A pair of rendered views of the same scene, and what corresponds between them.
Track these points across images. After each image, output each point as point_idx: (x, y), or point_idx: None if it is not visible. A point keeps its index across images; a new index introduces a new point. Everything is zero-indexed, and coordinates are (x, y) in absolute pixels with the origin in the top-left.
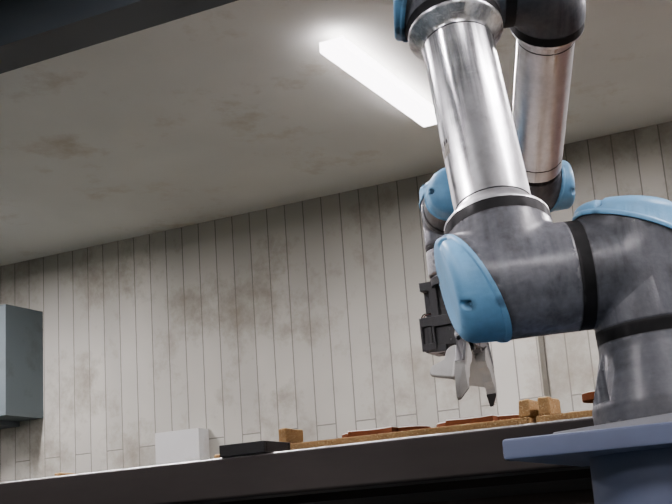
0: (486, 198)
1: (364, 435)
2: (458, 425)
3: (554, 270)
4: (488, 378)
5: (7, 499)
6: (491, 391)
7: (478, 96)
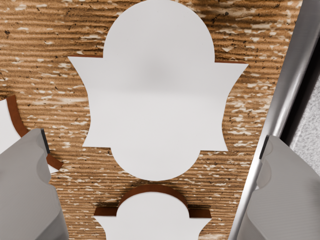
0: None
1: (231, 227)
2: (266, 113)
3: None
4: (43, 167)
5: None
6: (42, 144)
7: None
